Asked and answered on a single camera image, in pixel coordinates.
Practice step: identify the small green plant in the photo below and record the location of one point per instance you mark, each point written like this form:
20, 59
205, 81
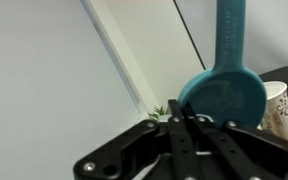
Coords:
157, 113

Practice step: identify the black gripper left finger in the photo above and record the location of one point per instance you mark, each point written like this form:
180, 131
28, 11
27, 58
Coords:
123, 157

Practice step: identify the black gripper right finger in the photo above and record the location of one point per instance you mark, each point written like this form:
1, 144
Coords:
243, 153

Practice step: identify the patterned paper cup back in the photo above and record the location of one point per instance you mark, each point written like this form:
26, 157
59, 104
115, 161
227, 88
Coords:
275, 119

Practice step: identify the blue plastic scoop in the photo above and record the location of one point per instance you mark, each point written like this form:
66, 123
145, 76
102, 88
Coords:
228, 90

